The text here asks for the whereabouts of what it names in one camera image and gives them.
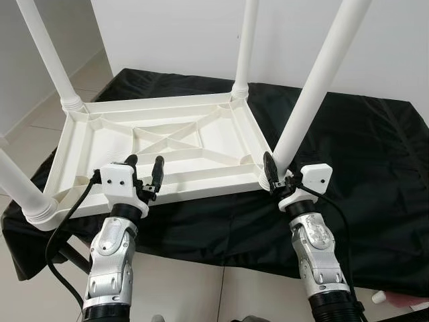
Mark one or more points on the red stool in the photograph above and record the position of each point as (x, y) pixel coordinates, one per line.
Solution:
(402, 300)

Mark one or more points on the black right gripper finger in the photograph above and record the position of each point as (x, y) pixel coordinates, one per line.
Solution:
(271, 172)

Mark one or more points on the white plastic table top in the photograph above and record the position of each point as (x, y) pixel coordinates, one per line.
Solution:
(100, 141)

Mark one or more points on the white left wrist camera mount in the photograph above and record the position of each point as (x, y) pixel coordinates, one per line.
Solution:
(117, 181)

